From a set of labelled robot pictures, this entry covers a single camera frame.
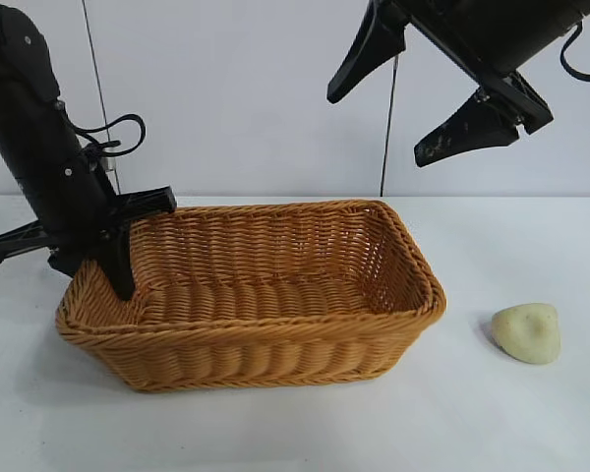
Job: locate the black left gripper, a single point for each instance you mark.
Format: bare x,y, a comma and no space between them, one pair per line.
78,196

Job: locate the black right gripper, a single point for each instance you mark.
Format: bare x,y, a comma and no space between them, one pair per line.
516,96

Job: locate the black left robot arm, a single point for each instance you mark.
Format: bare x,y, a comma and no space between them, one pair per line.
19,113

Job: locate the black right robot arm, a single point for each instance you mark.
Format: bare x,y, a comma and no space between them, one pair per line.
521,29

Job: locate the brown woven wicker basket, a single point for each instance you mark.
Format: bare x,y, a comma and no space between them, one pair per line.
255,344

